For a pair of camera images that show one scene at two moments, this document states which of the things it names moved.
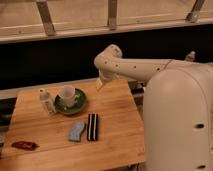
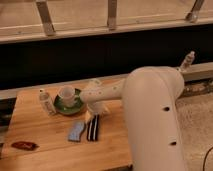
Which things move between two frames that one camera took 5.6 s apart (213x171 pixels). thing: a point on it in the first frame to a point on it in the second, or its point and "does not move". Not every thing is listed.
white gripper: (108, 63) to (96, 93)
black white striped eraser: (92, 127) does not move
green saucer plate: (77, 105) does not move
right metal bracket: (194, 15) does not move
